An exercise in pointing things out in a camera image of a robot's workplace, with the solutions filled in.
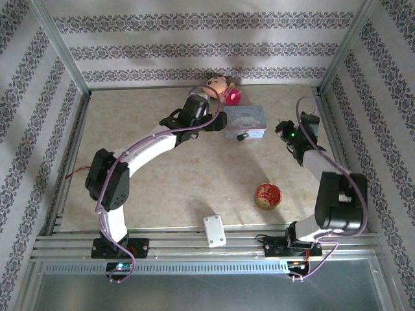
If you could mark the pink plush doll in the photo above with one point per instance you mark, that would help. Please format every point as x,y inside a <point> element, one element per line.
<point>215,84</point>

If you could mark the round red tin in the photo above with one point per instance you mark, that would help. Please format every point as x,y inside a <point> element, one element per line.
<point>267,194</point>

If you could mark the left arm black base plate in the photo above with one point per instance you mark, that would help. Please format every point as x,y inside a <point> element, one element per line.
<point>139,247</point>

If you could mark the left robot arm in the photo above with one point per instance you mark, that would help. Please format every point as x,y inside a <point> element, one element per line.
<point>146,152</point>

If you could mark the grey metal sheet tray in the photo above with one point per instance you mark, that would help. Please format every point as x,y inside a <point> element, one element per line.
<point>207,291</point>

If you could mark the aluminium frame post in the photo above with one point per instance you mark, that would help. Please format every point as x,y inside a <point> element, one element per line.
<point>343,52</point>
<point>63,52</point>

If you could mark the aluminium side rail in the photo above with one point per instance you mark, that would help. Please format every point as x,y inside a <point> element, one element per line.
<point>325,110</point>
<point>78,129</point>

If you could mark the white rectangular plate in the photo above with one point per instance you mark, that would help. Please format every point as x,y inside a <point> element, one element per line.
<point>214,230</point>

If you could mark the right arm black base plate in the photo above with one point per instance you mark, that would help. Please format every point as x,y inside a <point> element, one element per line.
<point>272,249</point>

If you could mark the blue cartoon tin box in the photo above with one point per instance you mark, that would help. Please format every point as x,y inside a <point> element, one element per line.
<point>246,121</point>

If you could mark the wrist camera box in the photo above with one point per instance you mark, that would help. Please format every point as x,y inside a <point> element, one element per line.
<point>309,123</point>
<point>196,107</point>

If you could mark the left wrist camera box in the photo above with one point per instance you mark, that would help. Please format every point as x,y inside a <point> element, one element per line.
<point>196,107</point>

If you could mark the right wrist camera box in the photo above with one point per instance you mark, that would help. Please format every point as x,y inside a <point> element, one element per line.
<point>309,123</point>

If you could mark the wide aluminium rail profile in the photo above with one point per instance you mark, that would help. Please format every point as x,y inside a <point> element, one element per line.
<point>181,241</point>

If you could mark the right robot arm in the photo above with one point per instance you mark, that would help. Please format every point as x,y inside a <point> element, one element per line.
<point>340,207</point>

